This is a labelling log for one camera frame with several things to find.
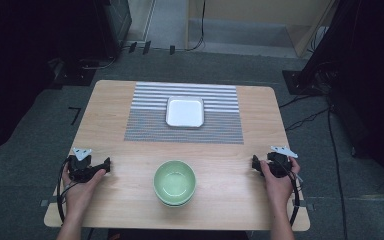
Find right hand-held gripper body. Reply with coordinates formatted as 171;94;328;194
265;145;299;179

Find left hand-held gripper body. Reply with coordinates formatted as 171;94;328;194
67;147;97;183

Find green bowl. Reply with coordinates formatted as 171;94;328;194
152;160;197;208

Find white square plate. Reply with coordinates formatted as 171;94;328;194
165;95;205;129

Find person's right hand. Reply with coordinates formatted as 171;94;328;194
259;157;302;215

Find person's left hand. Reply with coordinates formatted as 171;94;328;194
61;164;108;218

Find grey striped placemat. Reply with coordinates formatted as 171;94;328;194
123;81;245;145

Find black metal stand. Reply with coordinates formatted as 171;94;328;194
296;0;384;181

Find black equipment cabinet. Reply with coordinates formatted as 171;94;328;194
91;0;133;59

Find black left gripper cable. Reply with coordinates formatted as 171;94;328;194
56;155;78;224

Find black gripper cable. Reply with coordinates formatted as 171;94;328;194
288;168;304;228
56;155;78;224

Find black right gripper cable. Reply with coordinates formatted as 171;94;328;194
288;168;304;228

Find black floor cable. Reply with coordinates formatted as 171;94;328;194
284;105;331;132
326;106;348;240

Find black stand base plate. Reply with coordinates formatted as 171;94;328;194
281;69;326;97
48;57;98;90

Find black hanging cable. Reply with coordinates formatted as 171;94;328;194
184;0;208;53

